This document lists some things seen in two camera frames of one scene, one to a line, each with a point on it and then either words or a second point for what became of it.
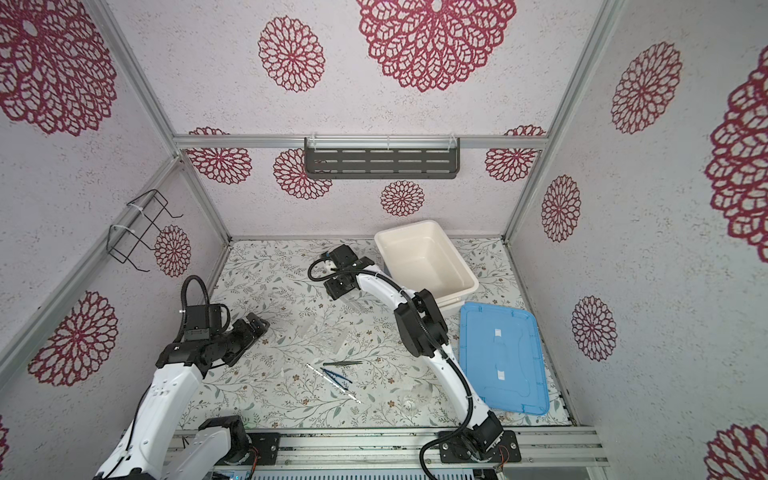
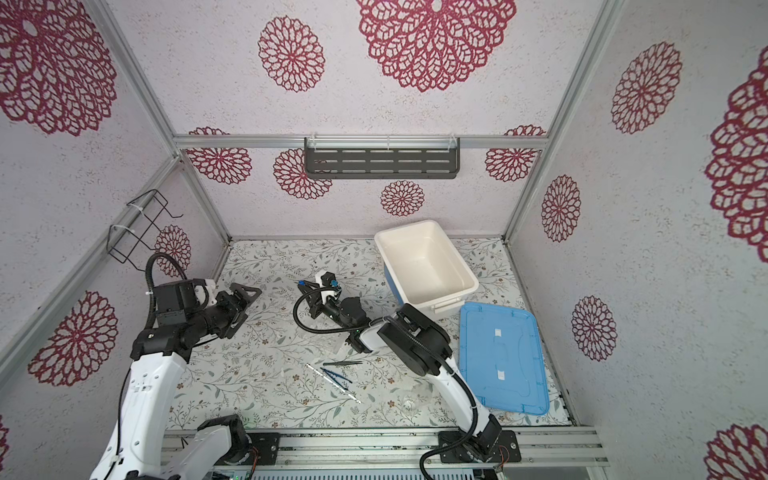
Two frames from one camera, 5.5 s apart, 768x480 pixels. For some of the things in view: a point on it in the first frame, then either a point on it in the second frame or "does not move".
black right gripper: [334, 289] -> [319, 307]
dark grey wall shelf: [382, 157] does not move
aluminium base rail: [401, 448] does not move
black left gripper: [247, 333] -> [235, 309]
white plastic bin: [419, 256] does not move
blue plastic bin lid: [501, 356] does not move
